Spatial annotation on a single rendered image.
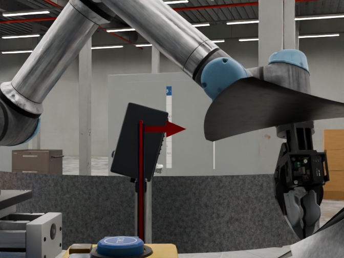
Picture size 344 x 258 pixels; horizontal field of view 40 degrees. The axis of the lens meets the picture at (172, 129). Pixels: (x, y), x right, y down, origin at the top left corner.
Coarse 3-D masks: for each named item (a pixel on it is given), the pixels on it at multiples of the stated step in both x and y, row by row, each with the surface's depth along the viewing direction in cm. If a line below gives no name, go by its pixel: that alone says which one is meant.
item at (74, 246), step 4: (72, 244) 41; (76, 244) 41; (80, 244) 41; (84, 244) 41; (88, 244) 41; (72, 248) 40; (76, 248) 40; (80, 248) 40; (84, 248) 40; (88, 248) 40; (92, 248) 41; (72, 252) 40; (76, 252) 40; (80, 252) 40; (84, 252) 40; (88, 252) 40
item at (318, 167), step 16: (288, 128) 88; (304, 128) 85; (288, 144) 90; (304, 144) 85; (288, 160) 83; (304, 160) 84; (320, 160) 84; (288, 176) 83; (304, 176) 83; (320, 176) 83
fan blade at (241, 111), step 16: (240, 80) 54; (256, 80) 54; (224, 96) 59; (240, 96) 58; (256, 96) 58; (272, 96) 57; (288, 96) 57; (304, 96) 56; (208, 112) 64; (224, 112) 64; (240, 112) 65; (256, 112) 65; (272, 112) 65; (288, 112) 65; (304, 112) 65; (320, 112) 65; (336, 112) 64; (208, 128) 70; (224, 128) 71; (240, 128) 72; (256, 128) 73
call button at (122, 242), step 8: (104, 240) 41; (112, 240) 41; (120, 240) 41; (128, 240) 41; (136, 240) 41; (104, 248) 39; (112, 248) 39; (120, 248) 39; (128, 248) 39; (136, 248) 39
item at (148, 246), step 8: (96, 248) 41; (144, 248) 41; (152, 248) 42; (160, 248) 42; (168, 248) 42; (176, 248) 43; (64, 256) 39; (96, 256) 39; (104, 256) 39; (112, 256) 39; (120, 256) 39; (128, 256) 39; (136, 256) 39; (144, 256) 39; (152, 256) 39; (160, 256) 39; (168, 256) 39; (176, 256) 40
